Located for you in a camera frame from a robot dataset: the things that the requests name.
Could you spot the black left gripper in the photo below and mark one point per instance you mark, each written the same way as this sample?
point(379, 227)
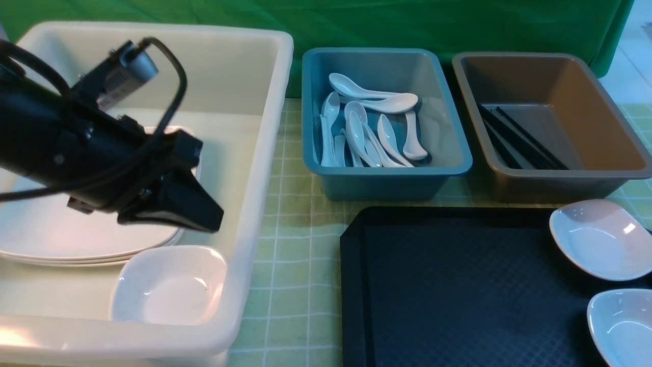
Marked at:
point(157, 188)

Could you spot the white rectangular rice plate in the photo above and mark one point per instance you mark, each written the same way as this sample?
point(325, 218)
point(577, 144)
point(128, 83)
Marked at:
point(47, 229)

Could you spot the white oval dish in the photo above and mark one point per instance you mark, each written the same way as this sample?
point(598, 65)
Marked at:
point(603, 239)
point(619, 322)

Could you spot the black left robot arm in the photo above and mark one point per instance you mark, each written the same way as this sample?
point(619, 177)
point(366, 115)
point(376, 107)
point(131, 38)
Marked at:
point(58, 136)

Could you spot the white square plate bottom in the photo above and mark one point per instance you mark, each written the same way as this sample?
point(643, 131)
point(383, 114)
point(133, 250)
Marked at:
point(102, 262)

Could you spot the white small bowl in tub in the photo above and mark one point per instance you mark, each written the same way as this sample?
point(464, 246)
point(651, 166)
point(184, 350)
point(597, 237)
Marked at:
point(177, 285)

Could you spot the large white plastic tub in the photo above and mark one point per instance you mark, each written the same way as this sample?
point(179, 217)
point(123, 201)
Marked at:
point(237, 81)

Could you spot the green checked tablecloth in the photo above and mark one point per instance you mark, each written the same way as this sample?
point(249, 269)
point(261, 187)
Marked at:
point(293, 315)

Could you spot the white spoon top horizontal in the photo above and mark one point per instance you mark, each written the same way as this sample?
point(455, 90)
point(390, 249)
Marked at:
point(348, 88)

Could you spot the white spoon horizontal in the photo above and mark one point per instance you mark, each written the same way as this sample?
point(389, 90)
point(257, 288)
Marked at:
point(396, 104)
point(348, 88)

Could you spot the black serving tray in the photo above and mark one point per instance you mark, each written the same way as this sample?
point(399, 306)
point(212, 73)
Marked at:
point(463, 286)

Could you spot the teal plastic bin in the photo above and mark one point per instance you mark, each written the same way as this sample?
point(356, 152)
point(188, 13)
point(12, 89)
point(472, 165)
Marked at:
point(439, 130)

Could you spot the black chopsticks in bin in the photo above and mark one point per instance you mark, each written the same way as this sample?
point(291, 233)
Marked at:
point(523, 142)

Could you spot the brown plastic bin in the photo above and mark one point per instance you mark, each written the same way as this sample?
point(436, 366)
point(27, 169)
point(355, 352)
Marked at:
point(559, 101)

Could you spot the green backdrop cloth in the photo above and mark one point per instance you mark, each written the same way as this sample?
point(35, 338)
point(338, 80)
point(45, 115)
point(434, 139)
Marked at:
point(588, 30)

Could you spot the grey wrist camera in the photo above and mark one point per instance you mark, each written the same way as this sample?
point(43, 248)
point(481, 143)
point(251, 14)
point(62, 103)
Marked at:
point(124, 71)

